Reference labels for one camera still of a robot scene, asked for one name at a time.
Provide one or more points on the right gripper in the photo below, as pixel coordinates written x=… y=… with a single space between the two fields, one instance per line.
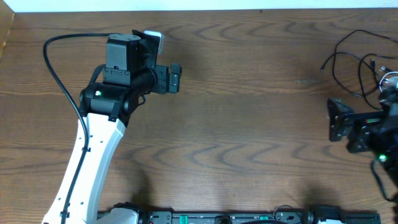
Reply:
x=354 y=129

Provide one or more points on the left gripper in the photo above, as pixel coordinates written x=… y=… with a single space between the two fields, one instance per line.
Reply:
x=162 y=79

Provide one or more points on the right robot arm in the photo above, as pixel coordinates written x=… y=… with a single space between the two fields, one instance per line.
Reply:
x=373 y=131

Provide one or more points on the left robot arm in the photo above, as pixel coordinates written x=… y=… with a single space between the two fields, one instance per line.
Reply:
x=115 y=89

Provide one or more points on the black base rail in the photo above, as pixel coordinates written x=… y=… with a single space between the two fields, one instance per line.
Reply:
x=224 y=217

